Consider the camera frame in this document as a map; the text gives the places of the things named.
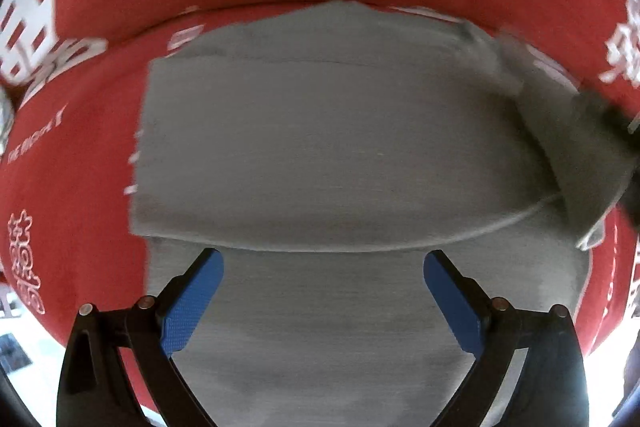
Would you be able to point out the grey small garment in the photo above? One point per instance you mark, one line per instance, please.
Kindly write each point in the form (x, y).
(325, 132)

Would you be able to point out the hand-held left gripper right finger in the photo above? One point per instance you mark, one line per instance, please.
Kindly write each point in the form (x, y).
(452, 307)

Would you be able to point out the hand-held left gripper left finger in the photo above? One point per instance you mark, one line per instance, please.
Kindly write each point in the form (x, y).
(192, 307)

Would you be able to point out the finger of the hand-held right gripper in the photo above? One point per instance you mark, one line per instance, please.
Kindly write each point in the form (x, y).
(617, 117)

